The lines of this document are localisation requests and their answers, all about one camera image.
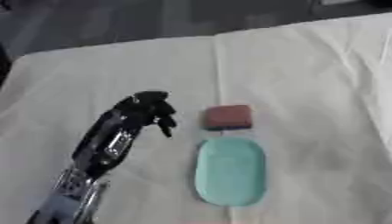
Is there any red rectangular block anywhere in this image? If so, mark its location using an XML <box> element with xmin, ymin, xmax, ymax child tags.
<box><xmin>202</xmin><ymin>104</ymin><xmax>255</xmax><ymax>131</ymax></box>

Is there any teal oval soap-shaped object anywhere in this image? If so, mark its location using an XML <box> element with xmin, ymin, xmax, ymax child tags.
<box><xmin>192</xmin><ymin>136</ymin><xmax>269</xmax><ymax>207</ymax></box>

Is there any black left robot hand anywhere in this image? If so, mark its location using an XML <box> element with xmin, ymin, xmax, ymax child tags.
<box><xmin>70</xmin><ymin>90</ymin><xmax>179</xmax><ymax>180</ymax></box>

